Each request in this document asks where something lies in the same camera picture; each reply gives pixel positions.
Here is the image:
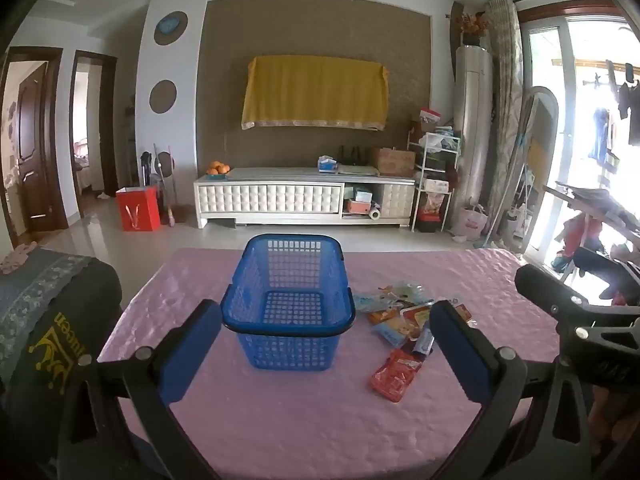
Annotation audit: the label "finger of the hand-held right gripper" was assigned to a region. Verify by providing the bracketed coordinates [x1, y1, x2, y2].
[515, 262, 640, 361]

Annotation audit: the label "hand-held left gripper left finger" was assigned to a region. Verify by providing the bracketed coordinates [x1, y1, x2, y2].
[57, 300, 222, 480]

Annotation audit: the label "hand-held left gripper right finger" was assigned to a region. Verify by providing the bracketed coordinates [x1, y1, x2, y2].
[429, 300, 601, 480]

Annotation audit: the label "blue stick snack packet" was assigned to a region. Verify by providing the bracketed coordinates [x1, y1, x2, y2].
[412, 327, 437, 358]

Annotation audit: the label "red-orange snack packet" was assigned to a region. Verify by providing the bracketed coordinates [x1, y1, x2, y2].
[400, 305, 434, 331]

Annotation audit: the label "light blue snack packet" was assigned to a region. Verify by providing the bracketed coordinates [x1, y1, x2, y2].
[372, 321, 416, 349]

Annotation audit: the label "red snack packet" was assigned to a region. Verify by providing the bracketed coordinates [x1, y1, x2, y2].
[370, 349, 426, 403]

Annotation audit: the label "clear packet with pale filling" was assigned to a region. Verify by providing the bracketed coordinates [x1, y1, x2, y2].
[394, 282, 432, 306]

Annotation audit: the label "blue plastic basket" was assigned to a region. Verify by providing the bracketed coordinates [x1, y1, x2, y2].
[220, 233, 357, 372]

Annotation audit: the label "clothes drying rack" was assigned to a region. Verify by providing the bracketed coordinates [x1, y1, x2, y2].
[542, 181, 640, 307]

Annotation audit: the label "pink white shopping bag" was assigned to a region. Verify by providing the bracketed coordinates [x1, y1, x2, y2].
[451, 204, 489, 241]

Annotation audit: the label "arched standing mirror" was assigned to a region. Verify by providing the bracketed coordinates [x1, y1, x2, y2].
[520, 86, 560, 257]

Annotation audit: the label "pink tablecloth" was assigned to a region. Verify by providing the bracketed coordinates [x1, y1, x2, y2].
[97, 246, 568, 480]

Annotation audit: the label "red paper bag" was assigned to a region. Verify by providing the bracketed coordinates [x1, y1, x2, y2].
[116, 186, 162, 232]

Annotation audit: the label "dark chair cover yellow print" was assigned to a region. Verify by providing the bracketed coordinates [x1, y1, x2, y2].
[0, 257, 124, 480]

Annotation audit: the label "broom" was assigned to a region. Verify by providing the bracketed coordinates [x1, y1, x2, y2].
[166, 144, 177, 227]

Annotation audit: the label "white tufted cabinet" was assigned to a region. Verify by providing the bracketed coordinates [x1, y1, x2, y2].
[194, 166, 417, 231]

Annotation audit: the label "grey lace cloth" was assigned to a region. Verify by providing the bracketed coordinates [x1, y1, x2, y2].
[0, 247, 98, 386]

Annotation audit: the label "standing air conditioner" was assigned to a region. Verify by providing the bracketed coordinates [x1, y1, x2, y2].
[454, 45, 494, 212]

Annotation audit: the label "patterned curtain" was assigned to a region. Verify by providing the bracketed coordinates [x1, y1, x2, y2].
[486, 0, 527, 243]

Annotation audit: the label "cardboard box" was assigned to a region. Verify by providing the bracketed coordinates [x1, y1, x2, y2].
[370, 147, 416, 177]

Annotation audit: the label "small pink cloth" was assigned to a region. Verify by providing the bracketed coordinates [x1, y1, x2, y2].
[0, 241, 39, 274]

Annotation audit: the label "red white box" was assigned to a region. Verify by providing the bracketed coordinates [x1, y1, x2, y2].
[419, 107, 442, 134]

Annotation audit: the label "hanging clothes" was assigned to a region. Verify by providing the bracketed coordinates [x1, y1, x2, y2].
[589, 59, 640, 162]

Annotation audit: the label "black router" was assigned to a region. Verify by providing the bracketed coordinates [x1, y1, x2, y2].
[340, 146, 371, 167]

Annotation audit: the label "brown wooden door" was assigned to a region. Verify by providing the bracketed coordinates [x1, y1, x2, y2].
[16, 61, 53, 235]

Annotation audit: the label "vase of dried flowers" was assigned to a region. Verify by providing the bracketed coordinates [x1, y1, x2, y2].
[454, 12, 494, 47]

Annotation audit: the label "yellow cloth cover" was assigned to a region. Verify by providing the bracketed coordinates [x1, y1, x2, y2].
[241, 55, 390, 131]

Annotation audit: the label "white wire rack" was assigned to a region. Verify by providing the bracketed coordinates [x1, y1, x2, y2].
[407, 130, 461, 234]

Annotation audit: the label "plain round wall plaque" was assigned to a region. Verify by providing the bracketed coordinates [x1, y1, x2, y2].
[149, 79, 178, 113]

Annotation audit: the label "round wall plaque blue centre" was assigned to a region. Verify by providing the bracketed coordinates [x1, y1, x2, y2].
[153, 10, 189, 47]

